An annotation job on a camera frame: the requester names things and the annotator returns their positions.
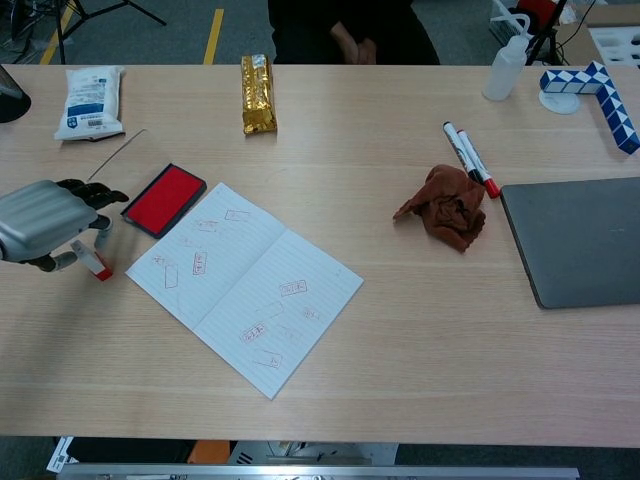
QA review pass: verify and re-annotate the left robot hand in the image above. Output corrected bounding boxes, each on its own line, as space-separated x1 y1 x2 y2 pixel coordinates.
0 178 130 273

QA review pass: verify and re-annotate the red and white stamp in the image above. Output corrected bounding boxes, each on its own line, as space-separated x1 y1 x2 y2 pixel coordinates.
71 239 114 282

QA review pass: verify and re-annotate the white robot base unit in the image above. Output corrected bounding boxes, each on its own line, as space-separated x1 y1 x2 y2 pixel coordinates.
227 440 399 467

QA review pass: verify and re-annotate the open lined notebook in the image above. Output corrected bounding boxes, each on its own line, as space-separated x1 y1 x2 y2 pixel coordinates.
124 182 365 401

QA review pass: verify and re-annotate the orange-brown block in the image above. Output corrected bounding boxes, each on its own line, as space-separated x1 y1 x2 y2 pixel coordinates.
189 439 231 466

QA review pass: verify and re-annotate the black lamp shade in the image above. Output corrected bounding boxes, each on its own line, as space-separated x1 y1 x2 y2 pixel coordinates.
0 64 32 124

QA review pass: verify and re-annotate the red ink pad with clear lid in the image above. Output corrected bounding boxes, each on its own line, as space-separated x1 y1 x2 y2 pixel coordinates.
87 128 208 240

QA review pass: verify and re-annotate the white wipes packet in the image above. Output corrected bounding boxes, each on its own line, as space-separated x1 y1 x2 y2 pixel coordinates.
53 65 127 142

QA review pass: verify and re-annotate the black tripod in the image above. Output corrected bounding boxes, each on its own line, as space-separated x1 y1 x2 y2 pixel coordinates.
9 0 168 65

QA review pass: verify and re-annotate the gold foil packet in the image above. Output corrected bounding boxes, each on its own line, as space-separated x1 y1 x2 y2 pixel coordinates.
240 53 279 136

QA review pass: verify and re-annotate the person in black clothes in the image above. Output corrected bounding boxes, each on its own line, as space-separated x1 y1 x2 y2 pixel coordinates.
267 0 441 66

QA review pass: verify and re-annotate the brown crumpled cloth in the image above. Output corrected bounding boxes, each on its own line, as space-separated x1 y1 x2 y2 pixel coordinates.
392 164 487 254

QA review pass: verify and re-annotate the black-capped whiteboard marker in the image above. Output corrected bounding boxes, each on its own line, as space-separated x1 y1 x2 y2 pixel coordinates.
442 121 480 182

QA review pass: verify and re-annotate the red-capped whiteboard marker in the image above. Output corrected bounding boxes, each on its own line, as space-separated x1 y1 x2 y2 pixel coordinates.
457 129 501 199

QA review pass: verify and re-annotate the clear plastic squeeze bottle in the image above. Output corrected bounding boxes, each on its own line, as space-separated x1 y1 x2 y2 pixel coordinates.
481 12 531 103

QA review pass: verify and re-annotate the white round base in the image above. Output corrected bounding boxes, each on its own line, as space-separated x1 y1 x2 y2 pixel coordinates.
537 88 581 115

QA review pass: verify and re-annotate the red box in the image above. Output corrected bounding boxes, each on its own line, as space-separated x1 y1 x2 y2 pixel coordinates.
517 0 559 26

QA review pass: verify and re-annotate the grey closed laptop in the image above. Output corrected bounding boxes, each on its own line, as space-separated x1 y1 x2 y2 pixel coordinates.
500 176 640 310

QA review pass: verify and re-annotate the blue white snake puzzle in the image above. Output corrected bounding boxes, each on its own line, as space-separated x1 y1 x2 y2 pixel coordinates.
539 60 640 154

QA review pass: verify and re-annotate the white foam tray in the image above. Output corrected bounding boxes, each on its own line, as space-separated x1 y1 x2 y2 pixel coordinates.
589 27 640 66

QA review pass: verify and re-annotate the aluminium profile rail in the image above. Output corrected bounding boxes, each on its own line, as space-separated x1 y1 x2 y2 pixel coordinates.
57 467 581 480

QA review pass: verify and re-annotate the black stand with cables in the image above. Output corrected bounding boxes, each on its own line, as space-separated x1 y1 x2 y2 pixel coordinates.
524 0 571 66

